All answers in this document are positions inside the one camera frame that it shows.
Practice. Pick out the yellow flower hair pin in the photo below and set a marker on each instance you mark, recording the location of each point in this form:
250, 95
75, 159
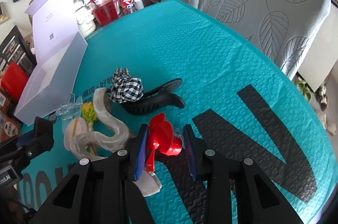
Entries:
89, 115

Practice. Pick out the black white checkered scrunchie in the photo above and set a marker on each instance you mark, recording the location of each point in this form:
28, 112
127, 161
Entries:
125, 88

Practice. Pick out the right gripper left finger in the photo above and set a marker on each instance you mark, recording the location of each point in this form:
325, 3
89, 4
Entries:
103, 191

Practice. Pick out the pink shell hair clip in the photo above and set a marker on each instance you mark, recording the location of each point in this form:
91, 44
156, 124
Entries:
77, 126

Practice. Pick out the clear plastic hair clip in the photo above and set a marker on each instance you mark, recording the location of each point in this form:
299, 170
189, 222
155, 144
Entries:
70, 109

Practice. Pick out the white open gift box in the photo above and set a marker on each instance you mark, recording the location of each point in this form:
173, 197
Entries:
59, 50

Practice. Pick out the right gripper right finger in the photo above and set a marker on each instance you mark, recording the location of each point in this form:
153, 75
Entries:
258, 199

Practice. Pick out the red cylindrical canister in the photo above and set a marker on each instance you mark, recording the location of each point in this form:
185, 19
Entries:
14, 81

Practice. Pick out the red cartoon can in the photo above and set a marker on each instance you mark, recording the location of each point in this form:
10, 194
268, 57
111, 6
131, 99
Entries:
128, 6

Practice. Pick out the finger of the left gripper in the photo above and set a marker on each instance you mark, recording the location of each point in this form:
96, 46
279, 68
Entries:
38, 140

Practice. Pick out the teal bubble mailer mat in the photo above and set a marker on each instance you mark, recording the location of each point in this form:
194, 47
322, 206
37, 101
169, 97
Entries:
236, 99

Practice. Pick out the white cartoon mug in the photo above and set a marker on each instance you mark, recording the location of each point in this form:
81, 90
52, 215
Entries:
85, 18

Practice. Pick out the black claw hair clip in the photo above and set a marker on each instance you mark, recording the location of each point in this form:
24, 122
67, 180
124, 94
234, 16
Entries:
153, 100

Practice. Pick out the pearl white wavy hair clip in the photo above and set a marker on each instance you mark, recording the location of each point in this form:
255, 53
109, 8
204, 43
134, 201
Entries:
114, 138

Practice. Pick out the red flower hair clip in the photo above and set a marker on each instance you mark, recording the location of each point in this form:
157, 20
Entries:
161, 138

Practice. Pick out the near grey leaf-pattern chair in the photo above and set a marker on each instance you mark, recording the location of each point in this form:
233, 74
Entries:
283, 30

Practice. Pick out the black snack bag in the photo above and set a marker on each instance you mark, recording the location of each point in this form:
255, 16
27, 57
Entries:
14, 49

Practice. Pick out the red translucent pitcher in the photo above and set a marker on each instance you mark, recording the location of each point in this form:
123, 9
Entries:
104, 11

